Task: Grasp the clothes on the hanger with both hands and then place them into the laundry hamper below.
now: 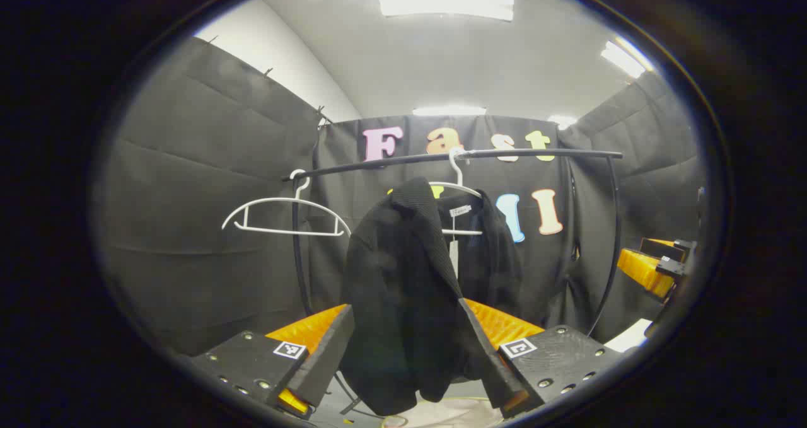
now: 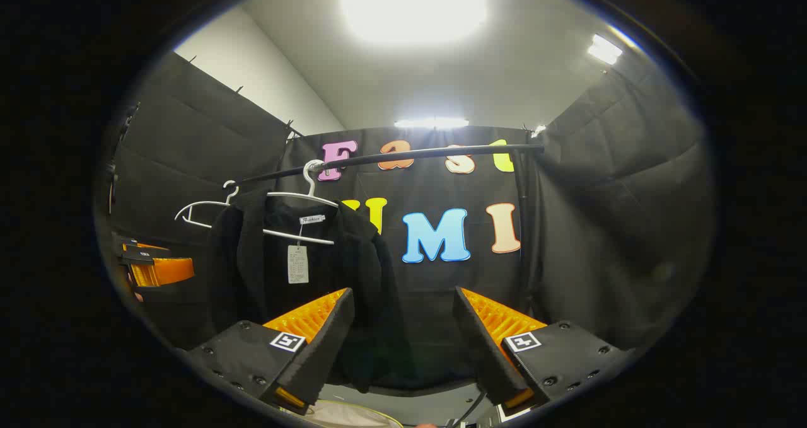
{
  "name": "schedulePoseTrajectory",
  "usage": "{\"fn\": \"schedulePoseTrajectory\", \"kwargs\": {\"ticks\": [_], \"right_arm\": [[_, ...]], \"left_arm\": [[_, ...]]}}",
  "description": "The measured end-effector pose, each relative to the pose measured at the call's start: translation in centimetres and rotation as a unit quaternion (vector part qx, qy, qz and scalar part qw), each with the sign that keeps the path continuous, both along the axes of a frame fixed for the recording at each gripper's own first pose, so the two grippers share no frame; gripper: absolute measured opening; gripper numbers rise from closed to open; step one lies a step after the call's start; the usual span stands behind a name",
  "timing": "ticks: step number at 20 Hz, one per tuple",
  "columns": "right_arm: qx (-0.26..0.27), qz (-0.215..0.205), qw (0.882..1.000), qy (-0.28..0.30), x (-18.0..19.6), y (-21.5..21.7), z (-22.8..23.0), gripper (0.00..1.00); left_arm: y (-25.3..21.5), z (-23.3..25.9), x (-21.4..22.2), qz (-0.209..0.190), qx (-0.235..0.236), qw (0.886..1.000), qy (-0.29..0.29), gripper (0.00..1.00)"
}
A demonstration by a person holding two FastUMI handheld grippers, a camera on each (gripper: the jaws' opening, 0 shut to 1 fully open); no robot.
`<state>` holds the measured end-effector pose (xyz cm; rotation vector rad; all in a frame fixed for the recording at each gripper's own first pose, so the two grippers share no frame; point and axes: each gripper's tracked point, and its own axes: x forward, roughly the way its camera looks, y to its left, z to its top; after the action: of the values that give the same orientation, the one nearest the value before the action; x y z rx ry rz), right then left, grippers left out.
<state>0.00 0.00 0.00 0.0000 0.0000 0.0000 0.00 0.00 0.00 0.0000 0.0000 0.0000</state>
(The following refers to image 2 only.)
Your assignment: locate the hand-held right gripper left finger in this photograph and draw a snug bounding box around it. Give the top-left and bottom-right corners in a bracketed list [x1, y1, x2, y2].
[187, 287, 356, 415]

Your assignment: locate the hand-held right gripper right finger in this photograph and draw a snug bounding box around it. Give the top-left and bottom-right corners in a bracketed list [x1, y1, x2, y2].
[453, 286, 634, 410]

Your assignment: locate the white laundry hamper yellow rim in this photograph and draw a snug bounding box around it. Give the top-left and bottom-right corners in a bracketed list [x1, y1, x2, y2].
[301, 399, 405, 428]

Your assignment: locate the black knit garment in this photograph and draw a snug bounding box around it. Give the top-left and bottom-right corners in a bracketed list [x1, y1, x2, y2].
[208, 188, 414, 392]

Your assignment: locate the white clothes hanger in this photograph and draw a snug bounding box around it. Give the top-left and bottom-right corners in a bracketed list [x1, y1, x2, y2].
[175, 180, 241, 231]
[261, 159, 340, 246]

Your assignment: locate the black clothes rack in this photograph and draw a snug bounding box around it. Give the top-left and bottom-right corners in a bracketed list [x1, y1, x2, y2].
[238, 143, 545, 331]

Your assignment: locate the white paper garment tag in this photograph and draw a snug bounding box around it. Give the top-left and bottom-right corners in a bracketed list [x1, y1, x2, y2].
[287, 245, 310, 285]

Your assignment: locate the black backdrop cloth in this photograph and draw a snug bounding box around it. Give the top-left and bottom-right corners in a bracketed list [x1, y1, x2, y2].
[108, 53, 714, 392]

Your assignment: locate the long strip ceiling light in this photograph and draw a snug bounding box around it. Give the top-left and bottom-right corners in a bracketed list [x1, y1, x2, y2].
[394, 117, 470, 130]

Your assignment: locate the small rectangular ceiling light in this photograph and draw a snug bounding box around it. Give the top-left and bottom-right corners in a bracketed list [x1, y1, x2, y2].
[586, 33, 624, 66]

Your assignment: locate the large round ceiling light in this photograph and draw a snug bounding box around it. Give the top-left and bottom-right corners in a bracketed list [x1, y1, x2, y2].
[339, 0, 489, 45]

